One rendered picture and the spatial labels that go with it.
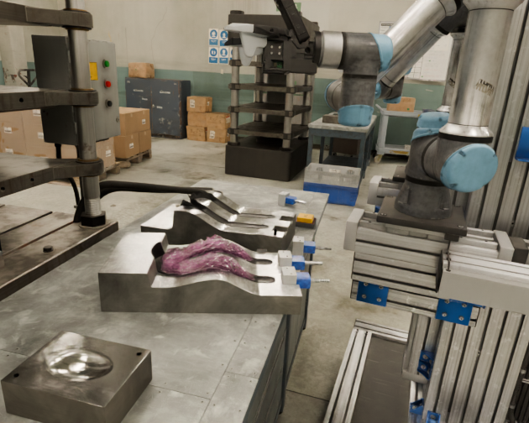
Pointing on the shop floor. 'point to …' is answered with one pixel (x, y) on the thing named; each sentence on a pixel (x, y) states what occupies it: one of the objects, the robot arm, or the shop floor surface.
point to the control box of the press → (51, 124)
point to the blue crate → (337, 194)
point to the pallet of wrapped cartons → (18, 139)
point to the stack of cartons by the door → (206, 121)
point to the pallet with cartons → (133, 137)
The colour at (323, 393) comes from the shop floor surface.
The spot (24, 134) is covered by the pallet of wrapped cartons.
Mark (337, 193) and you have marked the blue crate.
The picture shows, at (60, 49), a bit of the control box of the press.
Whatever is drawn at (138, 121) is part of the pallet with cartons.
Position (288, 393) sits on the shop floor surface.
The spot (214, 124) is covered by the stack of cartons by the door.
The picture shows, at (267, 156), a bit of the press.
